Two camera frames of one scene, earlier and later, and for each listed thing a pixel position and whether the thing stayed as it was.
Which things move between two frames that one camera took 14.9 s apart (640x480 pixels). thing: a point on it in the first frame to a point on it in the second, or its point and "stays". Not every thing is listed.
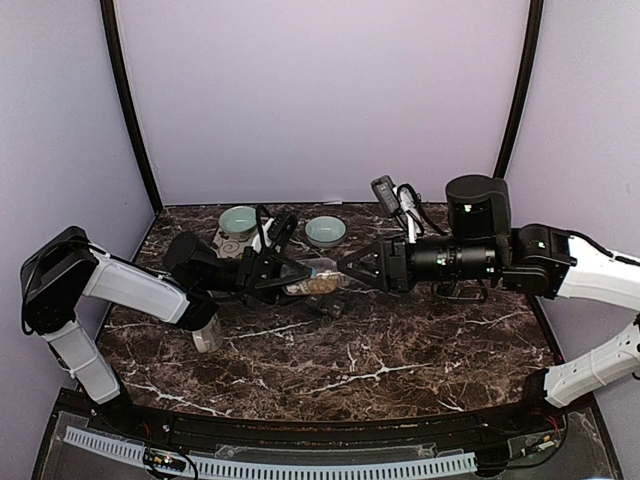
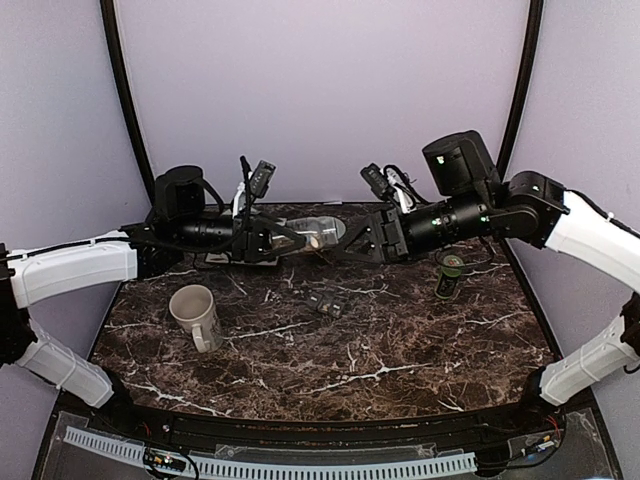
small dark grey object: x=327 y=305 stays
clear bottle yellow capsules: x=325 y=278 to x=319 y=232
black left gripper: x=261 y=274 to x=251 y=238
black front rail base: x=539 y=438 stays
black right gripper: x=395 y=265 to x=391 y=223
